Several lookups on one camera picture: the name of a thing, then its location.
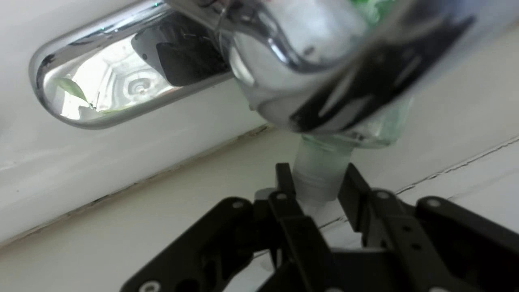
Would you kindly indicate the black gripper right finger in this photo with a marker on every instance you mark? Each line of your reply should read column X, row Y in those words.
column 433, row 246

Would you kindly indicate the chrome sink faucet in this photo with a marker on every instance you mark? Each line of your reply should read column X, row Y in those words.
column 303, row 65

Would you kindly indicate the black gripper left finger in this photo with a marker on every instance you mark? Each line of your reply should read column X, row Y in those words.
column 224, row 241

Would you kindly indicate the small clear soap bottle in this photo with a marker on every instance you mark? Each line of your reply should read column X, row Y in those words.
column 321, row 160

